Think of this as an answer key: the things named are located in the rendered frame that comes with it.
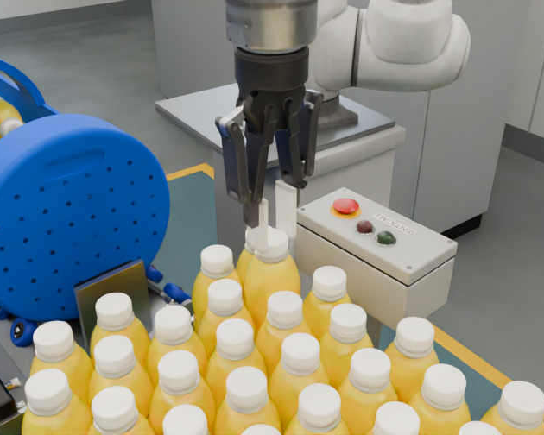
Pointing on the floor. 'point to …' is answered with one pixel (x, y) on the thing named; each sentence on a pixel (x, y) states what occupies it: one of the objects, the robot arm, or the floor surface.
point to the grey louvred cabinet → (389, 104)
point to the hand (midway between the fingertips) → (271, 217)
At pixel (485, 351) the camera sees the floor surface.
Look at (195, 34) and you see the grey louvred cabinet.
